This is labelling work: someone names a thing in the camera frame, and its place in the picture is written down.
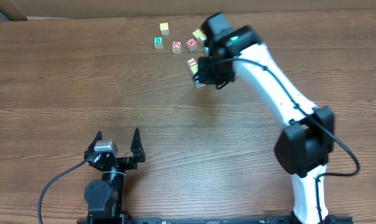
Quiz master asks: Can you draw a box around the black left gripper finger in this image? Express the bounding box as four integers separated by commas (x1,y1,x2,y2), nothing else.
131,128,144,157
86,131,103,153

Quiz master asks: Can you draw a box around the yellow wooden block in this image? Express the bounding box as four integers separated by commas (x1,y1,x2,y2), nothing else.
159,22,170,35
190,65,198,75
192,29,207,45

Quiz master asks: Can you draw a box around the red M wooden block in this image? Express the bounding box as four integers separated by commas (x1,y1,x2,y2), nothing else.
186,38,198,52

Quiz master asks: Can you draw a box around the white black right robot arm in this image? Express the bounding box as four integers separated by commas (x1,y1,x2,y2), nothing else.
193,12,334,223

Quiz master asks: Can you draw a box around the red I wooden block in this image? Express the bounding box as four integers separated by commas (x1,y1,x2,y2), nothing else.
186,57,198,68

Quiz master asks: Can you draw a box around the red O wooden block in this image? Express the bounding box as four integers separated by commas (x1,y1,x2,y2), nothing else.
172,41,181,54

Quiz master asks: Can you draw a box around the green B wooden block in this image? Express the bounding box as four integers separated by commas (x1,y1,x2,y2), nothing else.
154,36,163,49

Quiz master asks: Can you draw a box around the yellow top wooden block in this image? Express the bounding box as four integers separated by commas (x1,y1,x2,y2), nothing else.
159,22,170,35

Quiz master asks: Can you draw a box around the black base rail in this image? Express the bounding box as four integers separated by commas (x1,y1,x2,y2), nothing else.
76,214,354,224

